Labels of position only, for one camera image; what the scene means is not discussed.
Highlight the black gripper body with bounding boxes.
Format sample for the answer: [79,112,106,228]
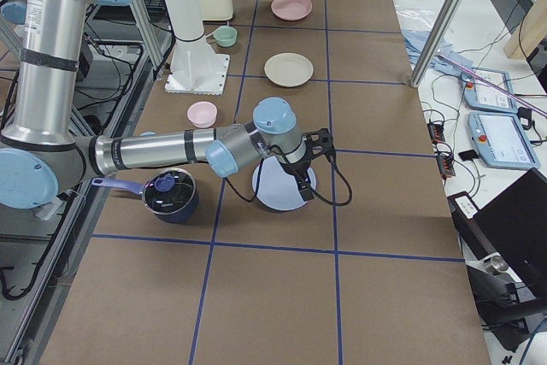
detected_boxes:
[283,161,311,184]

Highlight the pink plate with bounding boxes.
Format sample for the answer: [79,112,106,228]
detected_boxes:
[270,0,313,21]

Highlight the blue plate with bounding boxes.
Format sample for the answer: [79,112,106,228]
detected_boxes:
[251,156,307,211]

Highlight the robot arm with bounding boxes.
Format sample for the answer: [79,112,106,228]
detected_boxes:
[1,0,314,209]

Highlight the green cup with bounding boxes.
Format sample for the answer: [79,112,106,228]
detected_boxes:
[208,26,238,48]

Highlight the cream plate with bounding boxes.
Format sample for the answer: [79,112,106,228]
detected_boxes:
[264,52,314,88]

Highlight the pink bowl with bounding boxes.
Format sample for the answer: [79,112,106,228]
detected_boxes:
[186,101,218,128]

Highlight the dark blue pot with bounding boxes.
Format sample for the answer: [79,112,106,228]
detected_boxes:
[91,168,199,224]

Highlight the light blue cloth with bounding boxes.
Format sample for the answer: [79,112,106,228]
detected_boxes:
[402,29,473,77]

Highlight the upper teach pendant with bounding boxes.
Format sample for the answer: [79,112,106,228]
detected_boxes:
[460,68,518,114]

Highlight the teach pendant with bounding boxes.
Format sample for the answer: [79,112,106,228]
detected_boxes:
[460,68,518,114]
[468,111,541,170]

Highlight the lower teach pendant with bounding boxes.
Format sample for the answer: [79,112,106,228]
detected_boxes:
[468,111,541,170]

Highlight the black laptop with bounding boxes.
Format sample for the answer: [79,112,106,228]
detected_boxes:
[448,168,546,288]

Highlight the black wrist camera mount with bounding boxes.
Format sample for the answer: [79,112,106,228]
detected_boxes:
[303,128,336,162]

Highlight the black camera cable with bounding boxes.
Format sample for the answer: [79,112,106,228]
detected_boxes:
[221,144,354,207]

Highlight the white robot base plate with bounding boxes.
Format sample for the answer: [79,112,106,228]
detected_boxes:
[165,51,230,96]

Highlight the aluminium frame post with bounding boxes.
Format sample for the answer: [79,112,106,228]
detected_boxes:
[409,0,462,88]

